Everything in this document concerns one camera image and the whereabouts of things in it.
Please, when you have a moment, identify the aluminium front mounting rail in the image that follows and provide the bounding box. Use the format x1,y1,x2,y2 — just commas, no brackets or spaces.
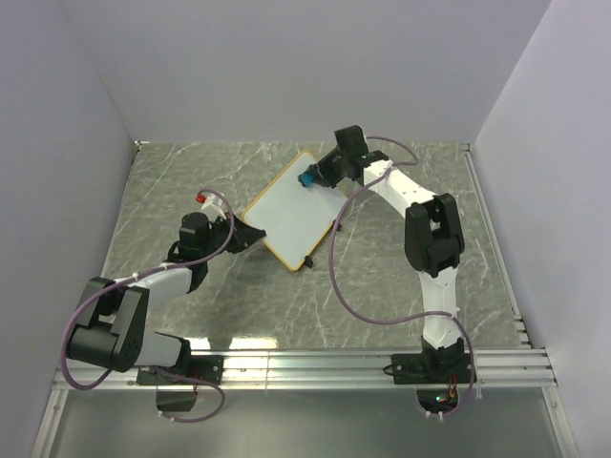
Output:
32,349,564,457

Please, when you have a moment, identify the blue whiteboard eraser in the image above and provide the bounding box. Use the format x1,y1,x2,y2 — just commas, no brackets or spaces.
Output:
298,172,316,188

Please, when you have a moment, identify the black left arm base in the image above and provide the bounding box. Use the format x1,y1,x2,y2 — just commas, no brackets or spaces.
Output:
137,354,224,385

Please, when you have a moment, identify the yellow framed whiteboard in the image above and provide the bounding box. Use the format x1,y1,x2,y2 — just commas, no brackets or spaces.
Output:
242,151,348,272

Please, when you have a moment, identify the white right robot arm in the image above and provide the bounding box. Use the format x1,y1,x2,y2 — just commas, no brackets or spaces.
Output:
299,125,470,382

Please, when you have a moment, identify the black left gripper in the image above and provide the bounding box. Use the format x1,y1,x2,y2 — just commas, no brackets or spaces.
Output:
201,211,265,260

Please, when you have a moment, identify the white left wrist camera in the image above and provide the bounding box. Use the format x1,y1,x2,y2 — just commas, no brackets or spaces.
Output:
196,192,227,223

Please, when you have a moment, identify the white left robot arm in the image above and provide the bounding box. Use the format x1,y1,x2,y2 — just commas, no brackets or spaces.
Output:
62,212,266,384

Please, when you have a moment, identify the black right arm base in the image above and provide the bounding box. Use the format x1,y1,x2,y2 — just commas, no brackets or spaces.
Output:
383,353,472,385

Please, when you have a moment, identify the aluminium right side rail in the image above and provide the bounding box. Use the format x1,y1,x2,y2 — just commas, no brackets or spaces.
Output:
460,143,533,349

